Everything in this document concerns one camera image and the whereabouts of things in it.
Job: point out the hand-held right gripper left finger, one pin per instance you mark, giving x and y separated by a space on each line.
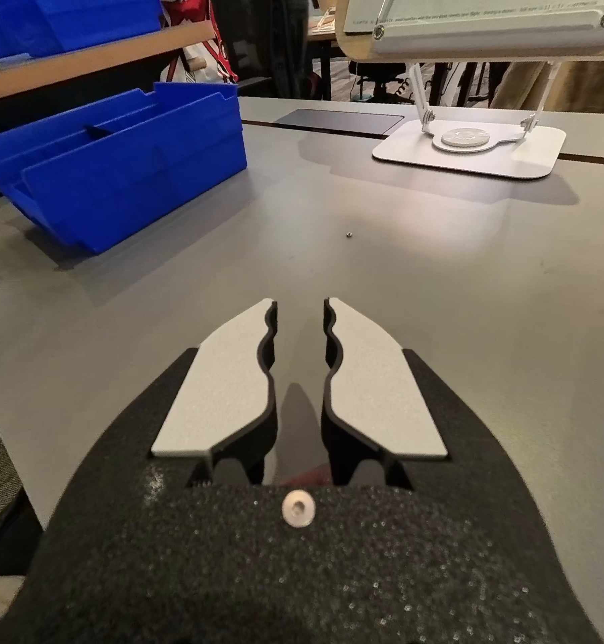
216 397

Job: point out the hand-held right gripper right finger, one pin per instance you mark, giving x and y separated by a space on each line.
382 397

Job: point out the blue plastic bin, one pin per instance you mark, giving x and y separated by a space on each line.
131 201
5 30
95 25

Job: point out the white metal document stand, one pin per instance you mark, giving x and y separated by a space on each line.
473 151

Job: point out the grey table hatch cover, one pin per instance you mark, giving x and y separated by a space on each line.
342 122

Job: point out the black bin divider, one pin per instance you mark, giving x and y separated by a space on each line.
98 132

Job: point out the person's cream sweater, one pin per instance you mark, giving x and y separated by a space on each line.
0 598

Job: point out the black office chair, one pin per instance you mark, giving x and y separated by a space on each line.
266 50

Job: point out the wooden office desk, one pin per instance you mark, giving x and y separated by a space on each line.
322 30
80 63

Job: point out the printed instruction sheet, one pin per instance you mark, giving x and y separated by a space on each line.
432 15

